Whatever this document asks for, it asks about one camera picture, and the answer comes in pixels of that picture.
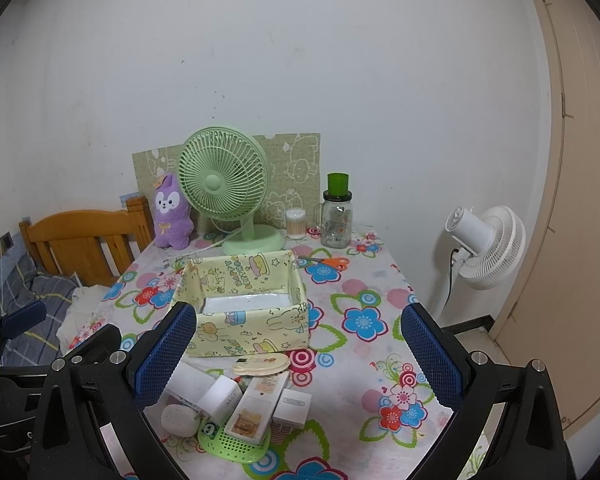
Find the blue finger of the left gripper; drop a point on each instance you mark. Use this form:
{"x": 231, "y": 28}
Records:
{"x": 18, "y": 322}

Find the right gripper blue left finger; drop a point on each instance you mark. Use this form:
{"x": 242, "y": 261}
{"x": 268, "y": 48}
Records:
{"x": 158, "y": 352}

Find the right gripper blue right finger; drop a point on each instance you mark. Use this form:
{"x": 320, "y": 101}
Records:
{"x": 434, "y": 353}

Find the white box pack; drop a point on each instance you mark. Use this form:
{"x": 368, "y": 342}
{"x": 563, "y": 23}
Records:
{"x": 188, "y": 384}

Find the white tall charger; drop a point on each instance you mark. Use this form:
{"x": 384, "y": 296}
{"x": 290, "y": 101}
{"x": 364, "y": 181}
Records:
{"x": 220, "y": 401}

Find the cream bear compact mirror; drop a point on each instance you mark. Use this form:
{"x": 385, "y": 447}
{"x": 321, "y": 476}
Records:
{"x": 258, "y": 365}

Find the green panda perforated case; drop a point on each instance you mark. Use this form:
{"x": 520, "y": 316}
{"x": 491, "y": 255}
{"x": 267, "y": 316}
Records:
{"x": 214, "y": 440}

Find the white remote control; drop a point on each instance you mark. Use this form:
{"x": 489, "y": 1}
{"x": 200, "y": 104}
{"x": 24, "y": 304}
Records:
{"x": 252, "y": 417}

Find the white square charger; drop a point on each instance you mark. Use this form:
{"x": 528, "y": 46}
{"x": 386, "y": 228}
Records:
{"x": 292, "y": 409}

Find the plaid grey bedding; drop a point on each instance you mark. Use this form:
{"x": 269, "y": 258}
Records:
{"x": 25, "y": 284}

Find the floral tablecloth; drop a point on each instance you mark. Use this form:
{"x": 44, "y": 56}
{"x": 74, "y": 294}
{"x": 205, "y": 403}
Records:
{"x": 373, "y": 414}

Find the yellow patterned fabric box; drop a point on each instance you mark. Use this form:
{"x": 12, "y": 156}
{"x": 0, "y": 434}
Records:
{"x": 245, "y": 304}

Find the wooden chair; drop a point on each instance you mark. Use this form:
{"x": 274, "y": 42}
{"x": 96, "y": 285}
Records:
{"x": 95, "y": 245}

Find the purple plush toy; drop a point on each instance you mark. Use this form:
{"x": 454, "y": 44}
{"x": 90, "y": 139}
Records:
{"x": 172, "y": 217}

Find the white standing fan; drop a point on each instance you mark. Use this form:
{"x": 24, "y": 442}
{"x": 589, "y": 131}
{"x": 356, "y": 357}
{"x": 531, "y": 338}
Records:
{"x": 489, "y": 247}

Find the beige door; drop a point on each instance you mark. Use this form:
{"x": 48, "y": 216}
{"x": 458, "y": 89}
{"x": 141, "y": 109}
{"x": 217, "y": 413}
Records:
{"x": 552, "y": 311}

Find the cotton swab container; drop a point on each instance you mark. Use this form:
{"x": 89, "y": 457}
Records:
{"x": 295, "y": 223}

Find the green desk fan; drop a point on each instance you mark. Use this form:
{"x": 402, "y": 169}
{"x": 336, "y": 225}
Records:
{"x": 225, "y": 176}

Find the glass jar green lid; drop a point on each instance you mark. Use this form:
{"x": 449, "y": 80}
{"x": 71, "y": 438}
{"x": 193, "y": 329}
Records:
{"x": 333, "y": 216}

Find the orange handled scissors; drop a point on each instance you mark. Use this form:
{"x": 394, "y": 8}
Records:
{"x": 338, "y": 264}

